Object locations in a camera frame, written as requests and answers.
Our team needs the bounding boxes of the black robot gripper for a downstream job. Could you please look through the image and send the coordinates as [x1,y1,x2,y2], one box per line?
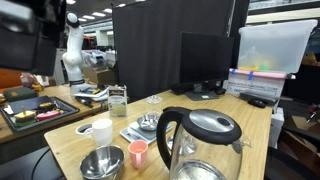
[0,0,67,77]

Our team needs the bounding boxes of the clear glass jar lid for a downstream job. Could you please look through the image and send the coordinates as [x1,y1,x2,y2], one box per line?
[146,94,164,105]

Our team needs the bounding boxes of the colourful toy pile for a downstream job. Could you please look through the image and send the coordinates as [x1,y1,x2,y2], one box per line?
[19,72,45,93]

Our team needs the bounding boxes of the dark green zip case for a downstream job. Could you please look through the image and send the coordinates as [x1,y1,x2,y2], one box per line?
[2,86,39,103]

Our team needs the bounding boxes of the dark blue notebook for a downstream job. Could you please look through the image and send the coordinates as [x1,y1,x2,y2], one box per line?
[8,95,53,115]

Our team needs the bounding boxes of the black and yellow block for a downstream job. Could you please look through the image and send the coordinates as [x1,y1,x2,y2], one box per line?
[37,101,57,112]

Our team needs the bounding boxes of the yellow and red block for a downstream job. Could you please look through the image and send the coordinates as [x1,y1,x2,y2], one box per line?
[13,109,37,123]

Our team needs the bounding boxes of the pink flat block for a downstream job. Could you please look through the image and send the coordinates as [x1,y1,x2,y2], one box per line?
[35,109,62,122]

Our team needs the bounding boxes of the heap of clear plastic bags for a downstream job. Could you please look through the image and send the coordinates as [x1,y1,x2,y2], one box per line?
[81,49,117,71]

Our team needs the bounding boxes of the black plastic tray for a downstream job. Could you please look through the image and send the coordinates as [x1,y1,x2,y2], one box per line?
[0,95,80,133]

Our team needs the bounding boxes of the green flat block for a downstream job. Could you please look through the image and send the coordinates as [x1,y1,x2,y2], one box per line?
[14,119,38,128]

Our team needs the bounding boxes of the brown cardboard box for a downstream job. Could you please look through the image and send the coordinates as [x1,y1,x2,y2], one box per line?
[82,66,118,86]

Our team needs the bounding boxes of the black marker pen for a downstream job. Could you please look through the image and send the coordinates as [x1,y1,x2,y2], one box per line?
[74,96,95,109]

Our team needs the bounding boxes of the stack of white papers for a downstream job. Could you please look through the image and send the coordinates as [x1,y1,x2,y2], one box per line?
[73,85,110,102]

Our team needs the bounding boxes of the white desk grommet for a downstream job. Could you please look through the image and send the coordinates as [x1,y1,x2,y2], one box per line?
[75,122,95,136]

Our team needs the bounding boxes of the white mug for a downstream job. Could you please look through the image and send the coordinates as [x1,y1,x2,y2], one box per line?
[83,118,114,148]

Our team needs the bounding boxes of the black curtain divider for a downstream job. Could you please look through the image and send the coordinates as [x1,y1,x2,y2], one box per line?
[112,0,235,103]

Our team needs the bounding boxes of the white kitchen scale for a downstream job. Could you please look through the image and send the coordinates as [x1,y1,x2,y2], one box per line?
[119,120,174,145]

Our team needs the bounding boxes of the large steel bowl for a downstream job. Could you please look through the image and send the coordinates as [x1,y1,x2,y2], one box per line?
[79,144,126,180]

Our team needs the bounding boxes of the clear glass jar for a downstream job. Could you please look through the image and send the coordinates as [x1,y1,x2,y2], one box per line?
[145,99,164,116]

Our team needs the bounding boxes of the pink plastic cup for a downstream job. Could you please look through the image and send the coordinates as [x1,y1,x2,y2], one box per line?
[127,139,149,170]

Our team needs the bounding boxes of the black computer monitor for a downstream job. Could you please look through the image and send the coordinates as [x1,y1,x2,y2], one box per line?
[179,31,236,102]

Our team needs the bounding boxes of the pink-lidded white storage box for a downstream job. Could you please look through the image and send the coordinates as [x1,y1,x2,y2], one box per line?
[226,68,297,102]

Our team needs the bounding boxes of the black computer mouse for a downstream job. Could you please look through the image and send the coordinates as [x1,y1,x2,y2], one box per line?
[248,98,267,109]

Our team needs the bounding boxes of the black flat desk device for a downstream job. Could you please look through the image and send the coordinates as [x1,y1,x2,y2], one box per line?
[239,92,280,103]

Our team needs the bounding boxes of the clear plastic storage bin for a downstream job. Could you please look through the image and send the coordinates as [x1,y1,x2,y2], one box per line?
[237,19,319,75]

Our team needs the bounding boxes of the brown plush toy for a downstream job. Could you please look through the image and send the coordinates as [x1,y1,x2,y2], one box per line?
[301,51,318,67]

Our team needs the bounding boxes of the flattened brown cardboard boxes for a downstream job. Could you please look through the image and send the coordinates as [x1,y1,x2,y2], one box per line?
[283,114,320,168]

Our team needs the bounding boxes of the small steel bowl with handle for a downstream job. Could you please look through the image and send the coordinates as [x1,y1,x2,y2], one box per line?
[136,110,163,132]

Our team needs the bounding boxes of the glass electric kettle black handle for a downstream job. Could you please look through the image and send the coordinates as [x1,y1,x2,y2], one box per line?
[155,106,253,180]

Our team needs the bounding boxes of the white pedestal cabinet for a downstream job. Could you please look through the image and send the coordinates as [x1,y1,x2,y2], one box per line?
[269,106,286,150]

